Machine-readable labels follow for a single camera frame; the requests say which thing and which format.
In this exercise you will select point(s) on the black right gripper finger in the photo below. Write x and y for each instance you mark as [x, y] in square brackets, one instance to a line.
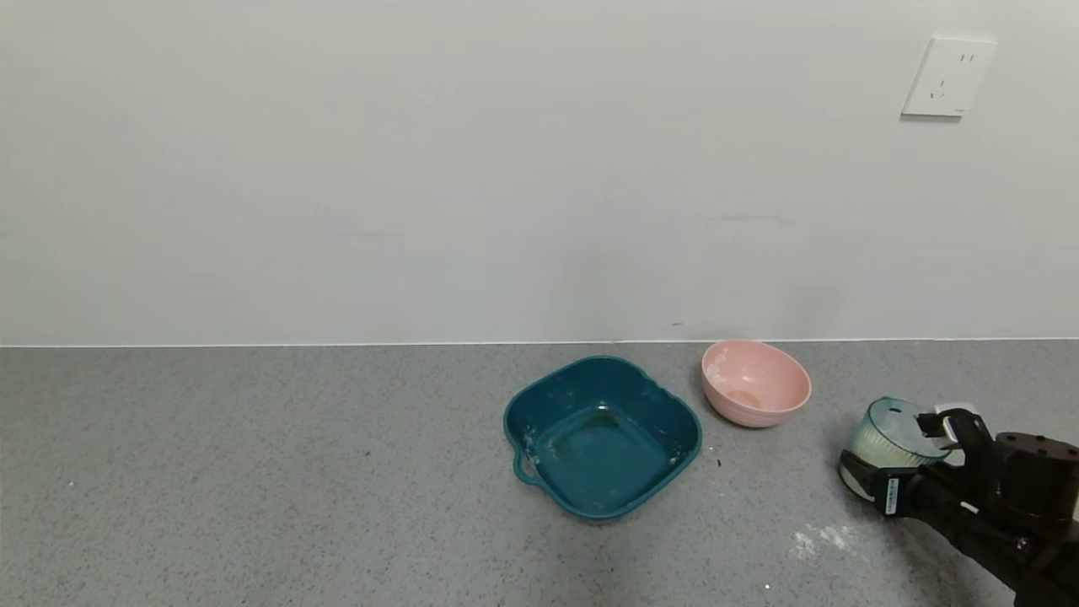
[861, 470]
[961, 428]

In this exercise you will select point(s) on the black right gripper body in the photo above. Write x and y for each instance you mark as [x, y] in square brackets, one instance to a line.
[888, 494]

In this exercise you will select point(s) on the clear ribbed teal-rimmed cup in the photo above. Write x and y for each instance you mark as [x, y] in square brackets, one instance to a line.
[893, 438]

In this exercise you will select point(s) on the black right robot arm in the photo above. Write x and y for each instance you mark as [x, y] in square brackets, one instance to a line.
[1037, 565]

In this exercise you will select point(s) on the pink bowl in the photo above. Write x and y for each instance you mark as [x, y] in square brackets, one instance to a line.
[754, 384]

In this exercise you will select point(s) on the teal plastic bowl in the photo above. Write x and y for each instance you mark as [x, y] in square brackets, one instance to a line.
[598, 459]

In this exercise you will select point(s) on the white wall socket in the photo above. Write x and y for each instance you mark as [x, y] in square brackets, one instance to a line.
[948, 77]

